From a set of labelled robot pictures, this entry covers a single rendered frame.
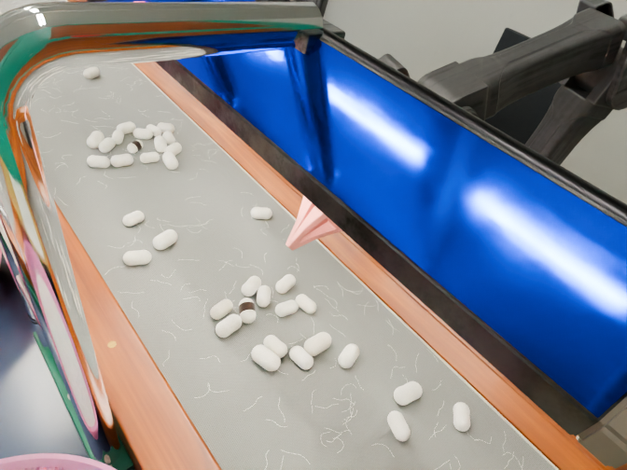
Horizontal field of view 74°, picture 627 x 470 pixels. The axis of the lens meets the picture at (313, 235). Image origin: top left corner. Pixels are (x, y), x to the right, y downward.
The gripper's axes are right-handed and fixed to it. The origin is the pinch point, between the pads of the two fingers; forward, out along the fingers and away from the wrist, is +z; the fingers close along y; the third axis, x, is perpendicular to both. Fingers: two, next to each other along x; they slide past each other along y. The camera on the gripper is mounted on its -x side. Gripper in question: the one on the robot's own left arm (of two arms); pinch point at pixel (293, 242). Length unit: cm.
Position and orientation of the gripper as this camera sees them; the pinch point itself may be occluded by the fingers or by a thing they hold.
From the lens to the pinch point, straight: 51.1
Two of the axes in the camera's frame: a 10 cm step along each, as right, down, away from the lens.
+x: 3.5, 3.6, 8.7
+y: 6.2, 6.0, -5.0
